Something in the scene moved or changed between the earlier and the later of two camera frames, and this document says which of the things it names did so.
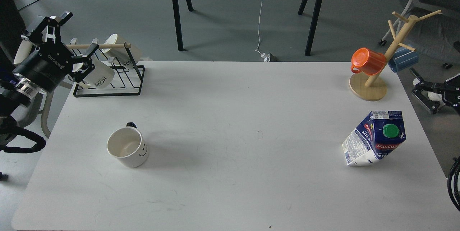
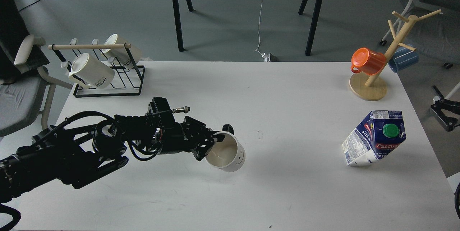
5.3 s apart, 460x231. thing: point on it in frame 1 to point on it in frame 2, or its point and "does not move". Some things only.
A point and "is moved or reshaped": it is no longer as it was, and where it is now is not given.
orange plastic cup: [367, 61] does not move
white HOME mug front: [102, 76] does not move
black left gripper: [46, 67] to [175, 137]
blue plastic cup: [403, 58] does not move
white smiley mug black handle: [126, 144] is moved or reshaped
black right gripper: [433, 101] to [443, 104]
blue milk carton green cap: [380, 133] does not move
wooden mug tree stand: [373, 87] does not move
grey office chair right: [437, 36] does not move
